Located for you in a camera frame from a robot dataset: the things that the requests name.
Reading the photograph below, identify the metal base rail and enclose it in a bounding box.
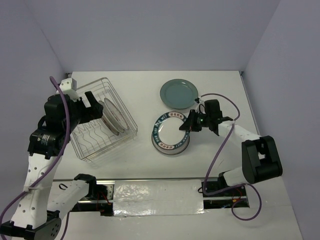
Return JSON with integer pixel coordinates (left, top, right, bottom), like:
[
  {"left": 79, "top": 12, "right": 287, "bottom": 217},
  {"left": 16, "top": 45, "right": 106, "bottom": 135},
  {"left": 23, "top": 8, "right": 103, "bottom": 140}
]
[{"left": 56, "top": 176, "right": 251, "bottom": 216}]

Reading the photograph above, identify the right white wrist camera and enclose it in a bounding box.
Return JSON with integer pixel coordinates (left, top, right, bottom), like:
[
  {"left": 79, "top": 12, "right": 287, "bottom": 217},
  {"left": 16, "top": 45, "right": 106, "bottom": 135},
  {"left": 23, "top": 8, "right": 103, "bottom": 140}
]
[{"left": 194, "top": 97, "right": 205, "bottom": 114}]

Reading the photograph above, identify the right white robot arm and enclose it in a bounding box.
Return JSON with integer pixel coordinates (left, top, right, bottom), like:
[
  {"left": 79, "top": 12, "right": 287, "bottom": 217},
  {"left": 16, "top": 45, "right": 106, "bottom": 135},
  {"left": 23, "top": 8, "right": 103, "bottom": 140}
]
[{"left": 179, "top": 97, "right": 283, "bottom": 196}]

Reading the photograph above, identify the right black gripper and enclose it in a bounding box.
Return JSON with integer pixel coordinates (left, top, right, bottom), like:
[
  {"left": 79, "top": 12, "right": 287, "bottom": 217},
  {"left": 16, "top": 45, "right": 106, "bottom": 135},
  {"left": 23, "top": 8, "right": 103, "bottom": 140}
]
[{"left": 179, "top": 109, "right": 212, "bottom": 132}]

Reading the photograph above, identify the silver foil sheet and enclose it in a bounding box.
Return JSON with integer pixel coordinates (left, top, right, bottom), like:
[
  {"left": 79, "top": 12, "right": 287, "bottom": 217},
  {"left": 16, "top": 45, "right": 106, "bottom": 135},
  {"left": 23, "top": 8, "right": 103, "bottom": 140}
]
[{"left": 113, "top": 179, "right": 205, "bottom": 217}]

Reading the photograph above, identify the wire dish rack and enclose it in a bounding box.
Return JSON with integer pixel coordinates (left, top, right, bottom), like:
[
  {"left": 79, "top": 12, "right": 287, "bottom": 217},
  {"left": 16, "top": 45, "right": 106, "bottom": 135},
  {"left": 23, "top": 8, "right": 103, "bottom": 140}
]
[{"left": 71, "top": 77, "right": 138, "bottom": 162}]

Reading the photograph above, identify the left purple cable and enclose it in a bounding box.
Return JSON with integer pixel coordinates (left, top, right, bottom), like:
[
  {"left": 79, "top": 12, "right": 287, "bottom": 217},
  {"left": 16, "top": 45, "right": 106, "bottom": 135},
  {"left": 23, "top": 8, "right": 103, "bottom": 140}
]
[{"left": 0, "top": 76, "right": 72, "bottom": 240}]

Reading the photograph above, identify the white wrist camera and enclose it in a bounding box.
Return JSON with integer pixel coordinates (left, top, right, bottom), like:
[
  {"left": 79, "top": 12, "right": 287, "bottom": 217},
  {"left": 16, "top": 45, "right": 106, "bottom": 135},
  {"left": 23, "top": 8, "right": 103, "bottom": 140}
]
[
  {"left": 194, "top": 97, "right": 205, "bottom": 114},
  {"left": 59, "top": 77, "right": 80, "bottom": 102}
]

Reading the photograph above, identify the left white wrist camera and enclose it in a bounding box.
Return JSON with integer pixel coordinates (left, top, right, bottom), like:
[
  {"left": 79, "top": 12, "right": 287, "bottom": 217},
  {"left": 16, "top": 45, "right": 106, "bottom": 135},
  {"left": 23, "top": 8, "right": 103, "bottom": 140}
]
[{"left": 59, "top": 77, "right": 80, "bottom": 102}]

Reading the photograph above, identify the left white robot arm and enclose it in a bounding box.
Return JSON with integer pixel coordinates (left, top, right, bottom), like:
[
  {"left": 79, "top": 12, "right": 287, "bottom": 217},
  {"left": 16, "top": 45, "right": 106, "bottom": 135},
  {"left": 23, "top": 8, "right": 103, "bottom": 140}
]
[{"left": 0, "top": 91, "right": 103, "bottom": 240}]

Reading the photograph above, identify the teal green plate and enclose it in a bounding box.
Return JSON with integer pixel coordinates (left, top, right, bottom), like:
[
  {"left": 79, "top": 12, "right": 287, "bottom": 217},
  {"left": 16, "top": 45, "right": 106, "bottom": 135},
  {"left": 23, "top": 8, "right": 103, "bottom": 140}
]
[{"left": 159, "top": 78, "right": 199, "bottom": 110}]

